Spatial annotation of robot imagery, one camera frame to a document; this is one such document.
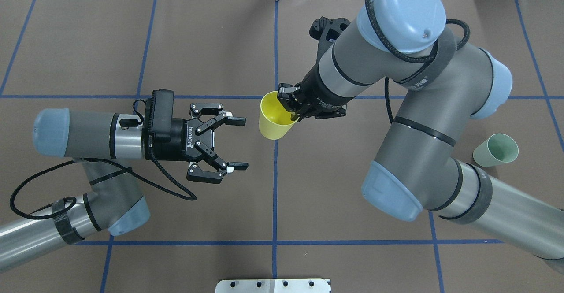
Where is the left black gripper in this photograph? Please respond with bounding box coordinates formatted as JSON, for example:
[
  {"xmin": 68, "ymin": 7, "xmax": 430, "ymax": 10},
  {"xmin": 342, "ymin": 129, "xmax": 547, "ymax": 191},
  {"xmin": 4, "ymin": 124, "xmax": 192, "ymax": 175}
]
[{"xmin": 165, "ymin": 103, "xmax": 249, "ymax": 184}]

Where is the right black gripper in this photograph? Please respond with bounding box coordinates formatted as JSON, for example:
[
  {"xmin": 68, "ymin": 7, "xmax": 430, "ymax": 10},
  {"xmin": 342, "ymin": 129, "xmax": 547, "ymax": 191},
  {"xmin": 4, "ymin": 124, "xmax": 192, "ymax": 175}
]
[{"xmin": 277, "ymin": 66, "xmax": 348, "ymax": 123}]

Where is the yellow cup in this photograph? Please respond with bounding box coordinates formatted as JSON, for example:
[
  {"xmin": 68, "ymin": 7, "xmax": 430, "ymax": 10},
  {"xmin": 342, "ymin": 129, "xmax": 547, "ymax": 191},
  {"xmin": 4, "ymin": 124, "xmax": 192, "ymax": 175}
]
[{"xmin": 259, "ymin": 92, "xmax": 297, "ymax": 140}]

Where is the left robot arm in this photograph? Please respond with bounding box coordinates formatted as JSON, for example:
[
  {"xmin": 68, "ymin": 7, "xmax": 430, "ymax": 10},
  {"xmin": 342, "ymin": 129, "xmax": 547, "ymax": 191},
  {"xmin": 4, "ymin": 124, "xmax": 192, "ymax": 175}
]
[{"xmin": 1, "ymin": 96, "xmax": 248, "ymax": 272}]

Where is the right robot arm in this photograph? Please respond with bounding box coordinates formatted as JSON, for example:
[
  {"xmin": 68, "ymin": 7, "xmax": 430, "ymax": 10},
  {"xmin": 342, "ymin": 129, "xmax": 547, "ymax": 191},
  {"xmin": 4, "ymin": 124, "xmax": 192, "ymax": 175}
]
[{"xmin": 277, "ymin": 0, "xmax": 564, "ymax": 273}]

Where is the green cup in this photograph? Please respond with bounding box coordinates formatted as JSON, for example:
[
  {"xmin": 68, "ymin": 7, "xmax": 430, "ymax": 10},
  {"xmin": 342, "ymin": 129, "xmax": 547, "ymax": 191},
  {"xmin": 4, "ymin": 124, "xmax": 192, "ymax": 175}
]
[{"xmin": 472, "ymin": 133, "xmax": 519, "ymax": 168}]

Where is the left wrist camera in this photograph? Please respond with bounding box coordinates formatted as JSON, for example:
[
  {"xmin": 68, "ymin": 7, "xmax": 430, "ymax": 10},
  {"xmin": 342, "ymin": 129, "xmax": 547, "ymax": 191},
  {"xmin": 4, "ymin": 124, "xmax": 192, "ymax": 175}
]
[{"xmin": 145, "ymin": 89, "xmax": 174, "ymax": 143}]

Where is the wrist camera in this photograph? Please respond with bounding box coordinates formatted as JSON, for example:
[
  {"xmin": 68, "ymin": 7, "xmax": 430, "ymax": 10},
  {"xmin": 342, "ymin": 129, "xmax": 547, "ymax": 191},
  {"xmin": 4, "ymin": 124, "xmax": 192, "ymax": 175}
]
[
  {"xmin": 145, "ymin": 89, "xmax": 174, "ymax": 143},
  {"xmin": 308, "ymin": 16, "xmax": 350, "ymax": 42}
]

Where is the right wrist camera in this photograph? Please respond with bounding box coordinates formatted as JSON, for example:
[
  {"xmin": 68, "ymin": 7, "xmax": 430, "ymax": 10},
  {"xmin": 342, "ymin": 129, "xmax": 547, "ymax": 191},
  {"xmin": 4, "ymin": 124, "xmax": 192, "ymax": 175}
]
[{"xmin": 308, "ymin": 16, "xmax": 350, "ymax": 42}]

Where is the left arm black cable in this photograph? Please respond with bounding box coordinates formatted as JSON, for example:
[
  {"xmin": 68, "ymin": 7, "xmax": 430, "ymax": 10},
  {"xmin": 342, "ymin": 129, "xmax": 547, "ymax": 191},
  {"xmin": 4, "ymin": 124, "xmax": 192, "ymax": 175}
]
[{"xmin": 10, "ymin": 99, "xmax": 198, "ymax": 220}]

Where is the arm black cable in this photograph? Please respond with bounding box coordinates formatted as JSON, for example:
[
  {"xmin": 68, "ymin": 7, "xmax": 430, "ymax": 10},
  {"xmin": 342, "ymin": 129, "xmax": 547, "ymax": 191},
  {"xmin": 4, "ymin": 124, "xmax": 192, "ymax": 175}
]
[
  {"xmin": 364, "ymin": 0, "xmax": 471, "ymax": 124},
  {"xmin": 10, "ymin": 99, "xmax": 198, "ymax": 220}
]

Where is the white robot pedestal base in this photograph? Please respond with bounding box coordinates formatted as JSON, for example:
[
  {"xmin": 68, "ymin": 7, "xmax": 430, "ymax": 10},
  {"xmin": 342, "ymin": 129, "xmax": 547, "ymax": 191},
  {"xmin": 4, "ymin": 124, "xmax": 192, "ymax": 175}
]
[{"xmin": 215, "ymin": 278, "xmax": 332, "ymax": 293}]

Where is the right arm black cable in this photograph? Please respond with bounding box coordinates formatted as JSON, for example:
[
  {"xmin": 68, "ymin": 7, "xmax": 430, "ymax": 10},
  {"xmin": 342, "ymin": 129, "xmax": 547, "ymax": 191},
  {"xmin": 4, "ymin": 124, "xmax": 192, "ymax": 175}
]
[{"xmin": 364, "ymin": 0, "xmax": 471, "ymax": 124}]

